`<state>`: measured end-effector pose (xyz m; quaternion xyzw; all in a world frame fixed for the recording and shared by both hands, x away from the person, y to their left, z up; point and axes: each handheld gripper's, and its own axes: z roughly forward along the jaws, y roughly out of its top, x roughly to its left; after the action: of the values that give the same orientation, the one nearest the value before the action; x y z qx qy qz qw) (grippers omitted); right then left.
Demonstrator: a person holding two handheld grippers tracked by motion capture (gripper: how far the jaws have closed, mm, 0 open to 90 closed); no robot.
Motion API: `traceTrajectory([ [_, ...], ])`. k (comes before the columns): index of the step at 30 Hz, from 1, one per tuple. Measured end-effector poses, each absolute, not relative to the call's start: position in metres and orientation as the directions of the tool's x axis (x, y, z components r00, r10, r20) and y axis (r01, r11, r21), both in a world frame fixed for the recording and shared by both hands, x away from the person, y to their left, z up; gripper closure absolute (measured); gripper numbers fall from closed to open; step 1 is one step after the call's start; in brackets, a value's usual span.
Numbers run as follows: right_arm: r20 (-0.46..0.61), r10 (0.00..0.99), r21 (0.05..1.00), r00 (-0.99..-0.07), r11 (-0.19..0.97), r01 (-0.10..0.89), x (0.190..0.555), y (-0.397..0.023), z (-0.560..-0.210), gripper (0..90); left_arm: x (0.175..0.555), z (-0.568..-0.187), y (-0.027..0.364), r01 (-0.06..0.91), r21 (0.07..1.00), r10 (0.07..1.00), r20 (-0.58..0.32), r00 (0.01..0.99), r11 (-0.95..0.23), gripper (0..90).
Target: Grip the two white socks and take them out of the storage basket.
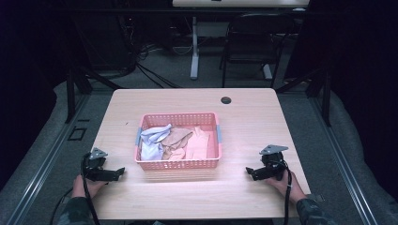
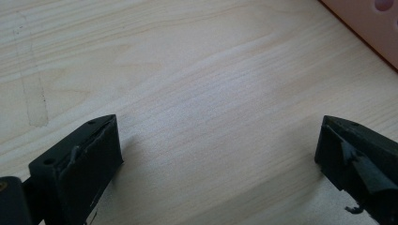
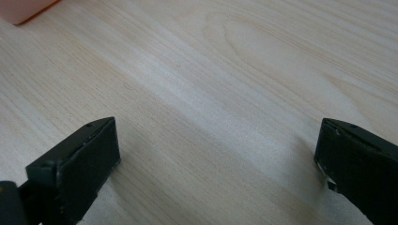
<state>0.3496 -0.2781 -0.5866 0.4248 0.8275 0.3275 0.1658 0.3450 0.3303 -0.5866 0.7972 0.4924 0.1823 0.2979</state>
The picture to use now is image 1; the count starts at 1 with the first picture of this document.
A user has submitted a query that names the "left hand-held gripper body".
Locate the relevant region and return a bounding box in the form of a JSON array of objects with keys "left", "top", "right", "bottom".
[{"left": 81, "top": 147, "right": 110, "bottom": 183}]

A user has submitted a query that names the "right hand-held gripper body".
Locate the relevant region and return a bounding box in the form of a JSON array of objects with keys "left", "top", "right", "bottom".
[{"left": 258, "top": 143, "right": 289, "bottom": 182}]

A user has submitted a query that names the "person's left hand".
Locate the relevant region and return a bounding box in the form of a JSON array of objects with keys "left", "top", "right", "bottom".
[{"left": 71, "top": 174, "right": 108, "bottom": 200}]

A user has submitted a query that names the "person's right hand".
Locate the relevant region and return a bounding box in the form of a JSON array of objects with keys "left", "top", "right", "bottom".
[{"left": 266, "top": 170, "right": 307, "bottom": 204}]

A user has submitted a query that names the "light blue cloth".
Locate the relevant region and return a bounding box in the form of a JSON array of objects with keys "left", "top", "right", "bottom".
[{"left": 139, "top": 123, "right": 174, "bottom": 162}]

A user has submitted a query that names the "pink plastic basket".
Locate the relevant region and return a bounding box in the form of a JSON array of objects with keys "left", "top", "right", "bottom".
[{"left": 133, "top": 112, "right": 223, "bottom": 172}]

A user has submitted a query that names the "pink cloth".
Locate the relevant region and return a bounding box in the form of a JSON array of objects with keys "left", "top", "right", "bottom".
[{"left": 185, "top": 126, "right": 211, "bottom": 160}]

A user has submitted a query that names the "tan cloth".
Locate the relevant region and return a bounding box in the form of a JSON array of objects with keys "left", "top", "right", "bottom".
[{"left": 161, "top": 127, "right": 194, "bottom": 161}]

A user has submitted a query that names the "black metal stand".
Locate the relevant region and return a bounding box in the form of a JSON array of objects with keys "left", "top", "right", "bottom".
[
  {"left": 63, "top": 60, "right": 124, "bottom": 125},
  {"left": 275, "top": 66, "right": 333, "bottom": 128}
]

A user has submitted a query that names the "black chair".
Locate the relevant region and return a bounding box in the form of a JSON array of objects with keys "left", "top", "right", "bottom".
[{"left": 219, "top": 12, "right": 296, "bottom": 89}]

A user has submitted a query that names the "white desk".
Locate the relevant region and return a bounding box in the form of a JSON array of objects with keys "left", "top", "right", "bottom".
[{"left": 171, "top": 0, "right": 311, "bottom": 81}]

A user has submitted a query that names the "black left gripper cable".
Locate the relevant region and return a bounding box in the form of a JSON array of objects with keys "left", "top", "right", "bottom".
[{"left": 80, "top": 153, "right": 101, "bottom": 225}]

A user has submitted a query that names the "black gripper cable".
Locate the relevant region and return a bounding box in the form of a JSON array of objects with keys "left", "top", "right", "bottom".
[
  {"left": 271, "top": 159, "right": 294, "bottom": 225},
  {"left": 80, "top": 153, "right": 101, "bottom": 225}
]

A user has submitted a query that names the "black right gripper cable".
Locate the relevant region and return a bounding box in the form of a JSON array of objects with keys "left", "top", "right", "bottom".
[{"left": 271, "top": 159, "right": 294, "bottom": 225}]

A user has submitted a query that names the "black floor socket frame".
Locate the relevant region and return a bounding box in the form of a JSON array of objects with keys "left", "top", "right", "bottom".
[{"left": 67, "top": 126, "right": 88, "bottom": 142}]

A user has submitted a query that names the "aluminium floor rail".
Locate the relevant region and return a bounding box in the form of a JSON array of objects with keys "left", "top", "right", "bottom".
[
  {"left": 307, "top": 96, "right": 380, "bottom": 225},
  {"left": 5, "top": 93, "right": 92, "bottom": 225}
]

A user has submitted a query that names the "bundle of floor cables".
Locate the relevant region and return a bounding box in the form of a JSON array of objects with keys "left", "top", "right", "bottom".
[{"left": 116, "top": 15, "right": 193, "bottom": 89}]

